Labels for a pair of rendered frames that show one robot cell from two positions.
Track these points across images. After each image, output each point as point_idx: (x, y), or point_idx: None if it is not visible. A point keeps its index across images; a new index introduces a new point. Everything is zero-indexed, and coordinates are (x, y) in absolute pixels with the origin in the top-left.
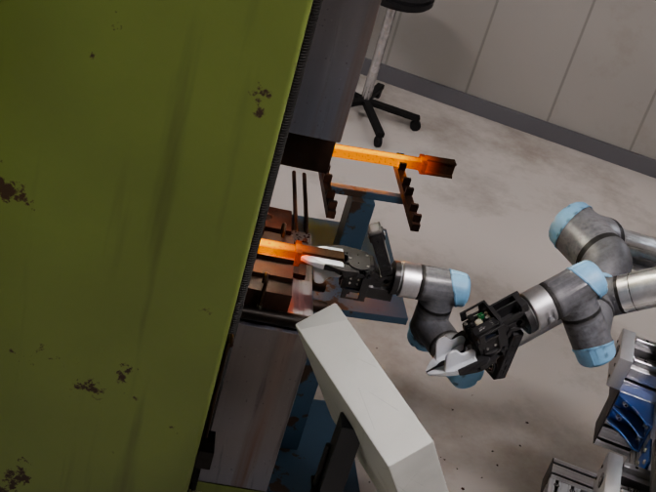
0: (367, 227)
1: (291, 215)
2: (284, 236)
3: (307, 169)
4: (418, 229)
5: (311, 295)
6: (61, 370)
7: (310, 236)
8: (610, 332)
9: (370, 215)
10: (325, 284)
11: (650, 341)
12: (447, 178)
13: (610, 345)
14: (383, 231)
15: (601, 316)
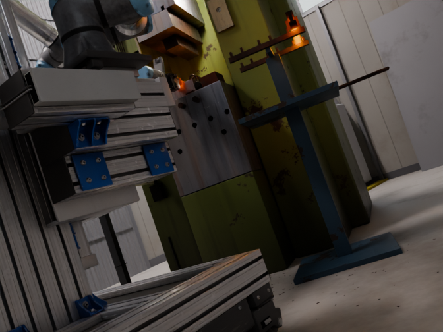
0: (271, 75)
1: (211, 72)
2: (189, 79)
3: (142, 44)
4: (229, 61)
5: (175, 99)
6: None
7: (217, 81)
8: (41, 57)
9: (267, 66)
10: (192, 97)
11: (145, 78)
12: (289, 24)
13: (36, 62)
14: (154, 59)
15: (41, 51)
